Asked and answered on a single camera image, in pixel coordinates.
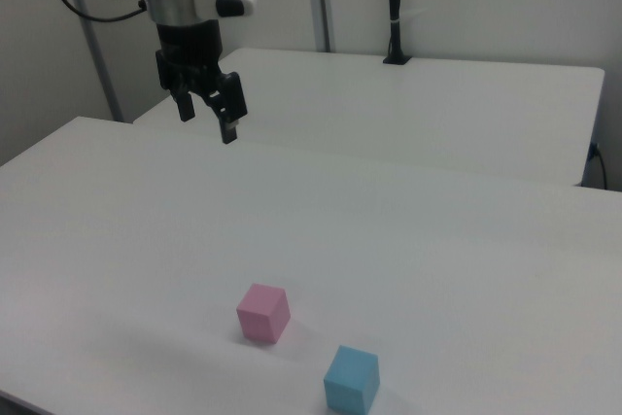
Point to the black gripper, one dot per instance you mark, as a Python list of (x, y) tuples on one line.
[(192, 53)]

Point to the blue cube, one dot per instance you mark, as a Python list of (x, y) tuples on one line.
[(350, 381)]

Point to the pink cube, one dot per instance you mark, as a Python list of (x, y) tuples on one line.
[(262, 313)]

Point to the white side table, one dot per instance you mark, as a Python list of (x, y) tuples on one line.
[(413, 109)]

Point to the grey metal slanted frame post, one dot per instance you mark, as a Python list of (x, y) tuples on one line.
[(102, 70)]

